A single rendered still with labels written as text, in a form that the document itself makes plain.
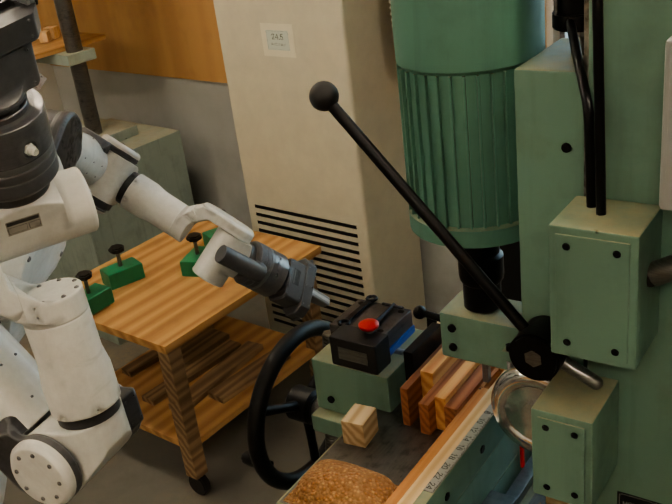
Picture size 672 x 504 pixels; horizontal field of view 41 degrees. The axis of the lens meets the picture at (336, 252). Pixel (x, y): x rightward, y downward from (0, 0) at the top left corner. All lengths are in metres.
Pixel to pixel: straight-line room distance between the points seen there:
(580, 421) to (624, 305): 0.15
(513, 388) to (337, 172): 1.76
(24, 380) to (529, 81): 0.62
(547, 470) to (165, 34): 2.81
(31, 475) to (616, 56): 0.71
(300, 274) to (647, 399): 0.86
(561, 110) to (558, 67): 0.05
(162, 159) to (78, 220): 2.60
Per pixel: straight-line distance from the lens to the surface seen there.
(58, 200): 0.86
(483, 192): 1.06
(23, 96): 0.81
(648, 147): 0.94
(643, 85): 0.92
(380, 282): 2.91
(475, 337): 1.22
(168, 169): 3.49
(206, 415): 2.68
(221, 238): 1.64
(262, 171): 3.01
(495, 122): 1.04
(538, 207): 1.05
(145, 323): 2.49
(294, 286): 1.73
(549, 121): 1.01
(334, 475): 1.17
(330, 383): 1.37
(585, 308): 0.94
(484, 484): 1.25
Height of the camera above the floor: 1.68
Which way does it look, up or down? 25 degrees down
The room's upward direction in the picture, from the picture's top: 7 degrees counter-clockwise
